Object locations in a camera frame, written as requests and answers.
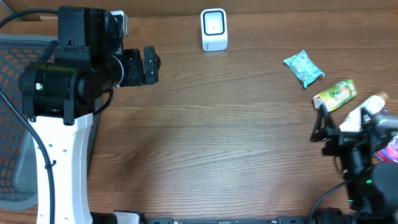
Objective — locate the teal snack wrapper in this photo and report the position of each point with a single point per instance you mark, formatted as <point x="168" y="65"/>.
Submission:
<point x="303" y="68"/>

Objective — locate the white barcode scanner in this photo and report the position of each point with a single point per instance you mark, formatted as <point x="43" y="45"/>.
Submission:
<point x="214" y="29"/>

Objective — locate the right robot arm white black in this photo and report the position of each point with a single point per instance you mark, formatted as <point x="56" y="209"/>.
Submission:
<point x="371" y="188"/>

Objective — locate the purple pad package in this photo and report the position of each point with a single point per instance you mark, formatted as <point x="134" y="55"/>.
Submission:
<point x="388" y="151"/>

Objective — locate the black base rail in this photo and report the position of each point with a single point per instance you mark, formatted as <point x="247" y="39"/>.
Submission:
<point x="278" y="220"/>

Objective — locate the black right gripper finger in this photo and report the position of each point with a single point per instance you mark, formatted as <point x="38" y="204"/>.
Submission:
<point x="324" y="126"/>
<point x="365" y="119"/>

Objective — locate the white tube gold cap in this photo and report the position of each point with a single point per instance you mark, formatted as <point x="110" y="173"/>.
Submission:
<point x="374" y="104"/>

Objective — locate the green juice pouch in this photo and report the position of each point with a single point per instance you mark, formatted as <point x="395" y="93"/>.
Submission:
<point x="336" y="96"/>

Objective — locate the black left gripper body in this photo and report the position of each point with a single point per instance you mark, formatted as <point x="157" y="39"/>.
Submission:
<point x="134" y="73"/>

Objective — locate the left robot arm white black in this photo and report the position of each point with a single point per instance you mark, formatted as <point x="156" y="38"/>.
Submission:
<point x="59" y="93"/>

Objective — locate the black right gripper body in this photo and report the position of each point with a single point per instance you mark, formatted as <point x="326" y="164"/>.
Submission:
<point x="350" y="158"/>

